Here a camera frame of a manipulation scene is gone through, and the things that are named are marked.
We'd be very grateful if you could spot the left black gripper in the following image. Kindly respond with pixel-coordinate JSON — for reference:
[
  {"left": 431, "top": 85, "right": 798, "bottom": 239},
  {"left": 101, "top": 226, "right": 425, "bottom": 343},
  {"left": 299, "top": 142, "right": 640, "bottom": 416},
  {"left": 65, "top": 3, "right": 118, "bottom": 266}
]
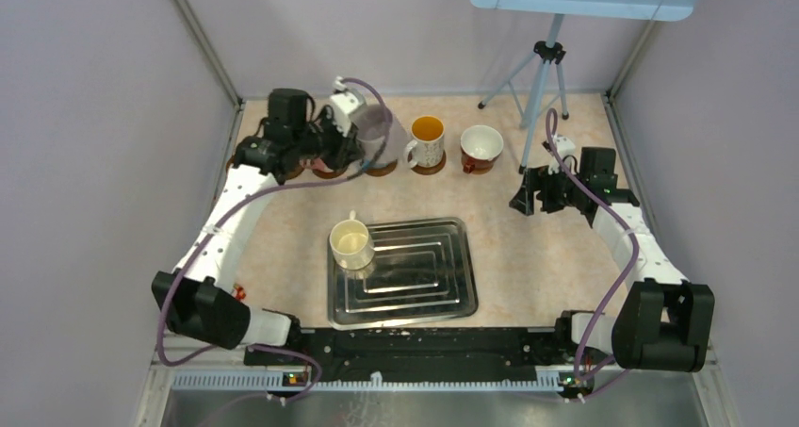
[{"left": 292, "top": 107, "right": 364, "bottom": 172}]

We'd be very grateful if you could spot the steel serving tray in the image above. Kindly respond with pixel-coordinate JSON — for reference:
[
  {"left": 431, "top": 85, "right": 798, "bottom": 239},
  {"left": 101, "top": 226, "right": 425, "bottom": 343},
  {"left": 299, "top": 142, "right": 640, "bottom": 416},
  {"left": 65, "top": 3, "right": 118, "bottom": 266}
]
[{"left": 327, "top": 217, "right": 479, "bottom": 330}]

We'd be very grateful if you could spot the cream mug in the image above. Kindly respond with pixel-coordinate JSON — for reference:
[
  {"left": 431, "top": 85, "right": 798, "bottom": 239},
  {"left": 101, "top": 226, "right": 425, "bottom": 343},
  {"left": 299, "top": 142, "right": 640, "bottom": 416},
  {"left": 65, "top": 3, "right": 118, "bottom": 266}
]
[{"left": 328, "top": 210, "right": 375, "bottom": 271}]

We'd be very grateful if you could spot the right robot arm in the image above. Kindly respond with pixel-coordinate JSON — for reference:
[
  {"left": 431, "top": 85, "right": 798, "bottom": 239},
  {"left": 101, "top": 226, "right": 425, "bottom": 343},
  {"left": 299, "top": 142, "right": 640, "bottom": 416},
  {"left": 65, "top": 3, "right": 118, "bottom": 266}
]
[{"left": 509, "top": 147, "right": 715, "bottom": 372}]

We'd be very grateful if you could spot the white red-bottom cup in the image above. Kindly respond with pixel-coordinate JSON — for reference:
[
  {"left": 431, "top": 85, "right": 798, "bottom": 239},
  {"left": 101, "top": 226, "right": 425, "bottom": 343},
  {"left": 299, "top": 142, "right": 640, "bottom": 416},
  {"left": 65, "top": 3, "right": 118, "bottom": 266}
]
[{"left": 460, "top": 124, "right": 504, "bottom": 174}]

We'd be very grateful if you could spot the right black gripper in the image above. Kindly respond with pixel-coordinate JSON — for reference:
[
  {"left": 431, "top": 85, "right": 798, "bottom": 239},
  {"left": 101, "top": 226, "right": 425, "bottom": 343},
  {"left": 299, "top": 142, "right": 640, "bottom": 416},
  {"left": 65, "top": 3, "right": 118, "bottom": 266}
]
[{"left": 510, "top": 161, "right": 588, "bottom": 216}]

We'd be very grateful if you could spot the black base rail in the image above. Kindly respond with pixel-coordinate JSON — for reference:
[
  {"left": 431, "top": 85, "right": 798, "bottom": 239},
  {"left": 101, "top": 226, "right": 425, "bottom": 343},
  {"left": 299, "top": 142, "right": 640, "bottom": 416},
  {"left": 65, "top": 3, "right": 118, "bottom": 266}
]
[{"left": 243, "top": 327, "right": 616, "bottom": 385}]

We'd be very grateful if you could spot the music stand tripod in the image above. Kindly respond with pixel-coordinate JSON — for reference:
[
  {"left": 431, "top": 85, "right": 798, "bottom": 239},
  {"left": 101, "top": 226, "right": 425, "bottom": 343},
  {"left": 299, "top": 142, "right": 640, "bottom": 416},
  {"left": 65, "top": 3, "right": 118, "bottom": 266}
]
[{"left": 477, "top": 13, "right": 569, "bottom": 174}]

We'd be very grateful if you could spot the silver mug orange inside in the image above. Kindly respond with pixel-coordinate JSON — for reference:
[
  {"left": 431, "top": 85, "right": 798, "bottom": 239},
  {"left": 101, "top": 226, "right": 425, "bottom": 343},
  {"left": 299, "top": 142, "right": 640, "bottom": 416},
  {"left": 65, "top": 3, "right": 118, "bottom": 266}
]
[{"left": 404, "top": 116, "right": 445, "bottom": 169}]

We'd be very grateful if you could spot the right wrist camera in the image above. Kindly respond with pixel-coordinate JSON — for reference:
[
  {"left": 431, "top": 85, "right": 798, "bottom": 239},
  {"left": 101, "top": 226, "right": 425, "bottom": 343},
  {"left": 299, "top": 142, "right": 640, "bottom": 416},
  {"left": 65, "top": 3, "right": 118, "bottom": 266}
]
[{"left": 547, "top": 134, "right": 577, "bottom": 174}]

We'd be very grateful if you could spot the owl sticker toy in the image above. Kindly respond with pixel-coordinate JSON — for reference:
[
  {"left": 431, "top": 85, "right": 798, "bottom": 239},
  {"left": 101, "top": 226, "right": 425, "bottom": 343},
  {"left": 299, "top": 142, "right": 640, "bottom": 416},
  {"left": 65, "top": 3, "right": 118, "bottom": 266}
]
[{"left": 233, "top": 284, "right": 247, "bottom": 301}]

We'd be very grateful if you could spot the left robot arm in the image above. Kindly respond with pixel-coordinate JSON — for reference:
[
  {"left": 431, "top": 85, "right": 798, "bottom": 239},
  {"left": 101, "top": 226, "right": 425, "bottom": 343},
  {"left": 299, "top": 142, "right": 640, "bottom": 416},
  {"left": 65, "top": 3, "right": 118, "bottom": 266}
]
[{"left": 151, "top": 81, "right": 367, "bottom": 364}]

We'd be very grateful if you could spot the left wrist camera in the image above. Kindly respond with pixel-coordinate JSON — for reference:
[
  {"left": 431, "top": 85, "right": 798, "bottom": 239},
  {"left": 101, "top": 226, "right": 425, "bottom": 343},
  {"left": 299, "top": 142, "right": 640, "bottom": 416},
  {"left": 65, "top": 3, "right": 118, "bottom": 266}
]
[{"left": 329, "top": 76, "right": 367, "bottom": 138}]

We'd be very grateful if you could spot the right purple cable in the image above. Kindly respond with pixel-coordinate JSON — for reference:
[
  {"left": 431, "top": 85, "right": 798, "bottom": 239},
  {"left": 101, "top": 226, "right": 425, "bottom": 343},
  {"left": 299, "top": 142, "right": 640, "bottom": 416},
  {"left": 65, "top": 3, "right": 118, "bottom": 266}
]
[{"left": 544, "top": 107, "right": 643, "bottom": 403}]

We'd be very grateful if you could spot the pink mug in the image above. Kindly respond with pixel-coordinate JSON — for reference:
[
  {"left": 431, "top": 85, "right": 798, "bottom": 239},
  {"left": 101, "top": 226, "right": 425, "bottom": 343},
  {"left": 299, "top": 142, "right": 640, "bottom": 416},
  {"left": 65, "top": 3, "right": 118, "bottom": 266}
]
[{"left": 300, "top": 157, "right": 334, "bottom": 173}]

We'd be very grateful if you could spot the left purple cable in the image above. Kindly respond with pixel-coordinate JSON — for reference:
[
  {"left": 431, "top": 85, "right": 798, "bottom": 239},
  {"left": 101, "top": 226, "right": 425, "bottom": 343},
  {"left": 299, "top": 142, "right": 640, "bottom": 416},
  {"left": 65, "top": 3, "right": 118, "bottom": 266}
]
[{"left": 153, "top": 76, "right": 395, "bottom": 406}]

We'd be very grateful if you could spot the lilac mug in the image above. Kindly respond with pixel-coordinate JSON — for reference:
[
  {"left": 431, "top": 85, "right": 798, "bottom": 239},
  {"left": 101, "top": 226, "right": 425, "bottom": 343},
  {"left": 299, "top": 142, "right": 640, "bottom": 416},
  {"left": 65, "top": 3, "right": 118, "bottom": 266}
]
[{"left": 353, "top": 105, "right": 405, "bottom": 171}]

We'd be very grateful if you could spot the purple cable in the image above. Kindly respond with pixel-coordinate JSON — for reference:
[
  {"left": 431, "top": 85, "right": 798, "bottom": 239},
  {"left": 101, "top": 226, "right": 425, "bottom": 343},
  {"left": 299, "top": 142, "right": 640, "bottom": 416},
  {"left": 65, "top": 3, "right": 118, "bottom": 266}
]
[
  {"left": 153, "top": 76, "right": 395, "bottom": 406},
  {"left": 544, "top": 107, "right": 643, "bottom": 403}
]

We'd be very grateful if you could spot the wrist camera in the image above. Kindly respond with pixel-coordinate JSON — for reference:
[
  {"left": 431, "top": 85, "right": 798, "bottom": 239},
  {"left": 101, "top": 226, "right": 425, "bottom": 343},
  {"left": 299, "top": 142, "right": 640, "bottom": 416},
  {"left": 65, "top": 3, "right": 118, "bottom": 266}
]
[
  {"left": 329, "top": 76, "right": 367, "bottom": 138},
  {"left": 547, "top": 134, "right": 577, "bottom": 174}
]

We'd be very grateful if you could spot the brown coaster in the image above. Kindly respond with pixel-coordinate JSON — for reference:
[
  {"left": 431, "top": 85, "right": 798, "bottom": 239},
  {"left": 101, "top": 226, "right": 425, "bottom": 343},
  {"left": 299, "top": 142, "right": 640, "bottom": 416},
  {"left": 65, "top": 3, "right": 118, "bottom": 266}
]
[
  {"left": 412, "top": 153, "right": 447, "bottom": 175},
  {"left": 366, "top": 160, "right": 398, "bottom": 177},
  {"left": 312, "top": 169, "right": 347, "bottom": 180}
]

